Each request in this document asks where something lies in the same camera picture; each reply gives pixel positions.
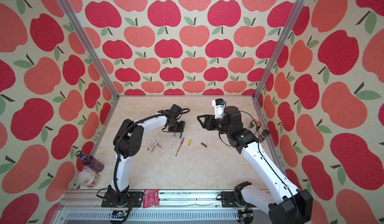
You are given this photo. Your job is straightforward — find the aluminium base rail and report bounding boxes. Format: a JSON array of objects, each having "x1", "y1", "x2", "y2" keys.
[{"x1": 48, "y1": 190, "x2": 271, "y2": 224}]

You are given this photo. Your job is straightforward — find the brown spice jar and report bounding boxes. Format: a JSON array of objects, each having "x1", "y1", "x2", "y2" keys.
[{"x1": 259, "y1": 129, "x2": 270, "y2": 143}]

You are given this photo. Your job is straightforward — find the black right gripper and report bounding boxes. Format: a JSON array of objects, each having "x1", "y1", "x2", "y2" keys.
[{"x1": 197, "y1": 113, "x2": 232, "y2": 138}]

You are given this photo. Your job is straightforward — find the pink snack packet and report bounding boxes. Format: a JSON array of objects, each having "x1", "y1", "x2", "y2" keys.
[{"x1": 143, "y1": 189, "x2": 160, "y2": 209}]

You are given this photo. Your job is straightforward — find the purple drink bottle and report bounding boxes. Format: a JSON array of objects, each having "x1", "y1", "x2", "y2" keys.
[{"x1": 75, "y1": 151, "x2": 104, "y2": 173}]

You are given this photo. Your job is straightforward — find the red gel pen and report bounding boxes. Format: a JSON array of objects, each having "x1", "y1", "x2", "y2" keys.
[{"x1": 175, "y1": 138, "x2": 185, "y2": 157}]

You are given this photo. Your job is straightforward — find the aluminium frame post left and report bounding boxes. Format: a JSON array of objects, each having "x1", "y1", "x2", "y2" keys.
[{"x1": 56, "y1": 0, "x2": 120, "y2": 100}]

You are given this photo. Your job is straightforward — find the clear plastic cup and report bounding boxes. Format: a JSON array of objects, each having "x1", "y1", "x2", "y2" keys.
[{"x1": 77, "y1": 169, "x2": 102, "y2": 189}]

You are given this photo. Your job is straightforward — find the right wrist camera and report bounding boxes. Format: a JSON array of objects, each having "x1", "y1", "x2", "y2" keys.
[{"x1": 212, "y1": 98, "x2": 226, "y2": 119}]

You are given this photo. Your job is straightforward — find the aluminium frame post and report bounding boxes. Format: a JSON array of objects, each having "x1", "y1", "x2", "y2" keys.
[
  {"x1": 56, "y1": 0, "x2": 120, "y2": 100},
  {"x1": 252, "y1": 0, "x2": 307, "y2": 103}
]

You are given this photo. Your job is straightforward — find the green drink can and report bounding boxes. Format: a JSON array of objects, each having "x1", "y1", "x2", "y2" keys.
[{"x1": 249, "y1": 120, "x2": 261, "y2": 130}]

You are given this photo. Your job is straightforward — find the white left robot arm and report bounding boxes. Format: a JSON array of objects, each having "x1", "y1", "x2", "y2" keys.
[{"x1": 107, "y1": 104, "x2": 190, "y2": 204}]

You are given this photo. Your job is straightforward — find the aluminium frame post right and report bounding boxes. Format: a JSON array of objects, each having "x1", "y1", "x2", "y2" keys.
[{"x1": 252, "y1": 0, "x2": 307, "y2": 103}]

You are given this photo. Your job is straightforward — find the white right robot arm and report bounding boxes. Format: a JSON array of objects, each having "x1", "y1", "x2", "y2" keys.
[{"x1": 197, "y1": 114, "x2": 313, "y2": 224}]

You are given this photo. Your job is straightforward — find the white pen black tip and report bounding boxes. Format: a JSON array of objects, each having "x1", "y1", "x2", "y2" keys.
[{"x1": 147, "y1": 134, "x2": 161, "y2": 151}]

